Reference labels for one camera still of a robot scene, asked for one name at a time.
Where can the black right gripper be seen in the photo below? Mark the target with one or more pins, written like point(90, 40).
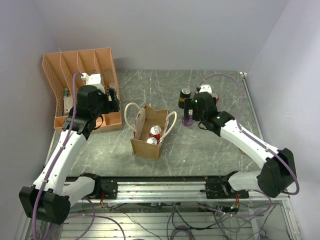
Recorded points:
point(189, 104)

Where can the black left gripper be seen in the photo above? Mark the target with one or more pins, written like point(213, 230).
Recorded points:
point(111, 106)

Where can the black soda can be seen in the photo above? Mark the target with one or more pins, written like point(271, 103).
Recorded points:
point(184, 93)

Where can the purple Fanta can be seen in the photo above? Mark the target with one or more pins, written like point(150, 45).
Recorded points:
point(187, 121)

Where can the watermelon print canvas bag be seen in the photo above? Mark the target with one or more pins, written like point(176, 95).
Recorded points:
point(145, 118)

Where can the red can silver top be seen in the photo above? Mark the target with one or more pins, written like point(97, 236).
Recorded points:
point(155, 131)

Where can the red can front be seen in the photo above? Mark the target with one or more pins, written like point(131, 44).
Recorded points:
point(152, 140)

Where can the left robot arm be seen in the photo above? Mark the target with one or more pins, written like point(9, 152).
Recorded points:
point(48, 199)

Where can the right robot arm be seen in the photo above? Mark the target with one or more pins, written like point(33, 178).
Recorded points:
point(277, 167)

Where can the white medicine box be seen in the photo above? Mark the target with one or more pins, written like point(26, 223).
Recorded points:
point(67, 104)

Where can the orange plastic file organizer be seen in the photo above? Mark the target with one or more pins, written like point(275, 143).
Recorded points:
point(59, 68)

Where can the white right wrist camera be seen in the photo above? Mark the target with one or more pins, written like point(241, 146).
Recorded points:
point(204, 88)

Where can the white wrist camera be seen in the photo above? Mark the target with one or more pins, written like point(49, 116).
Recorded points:
point(96, 80)
point(204, 88)

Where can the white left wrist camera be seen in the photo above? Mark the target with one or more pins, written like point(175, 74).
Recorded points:
point(96, 80)

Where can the aluminium mounting rail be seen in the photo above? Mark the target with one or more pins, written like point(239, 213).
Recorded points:
point(168, 191)

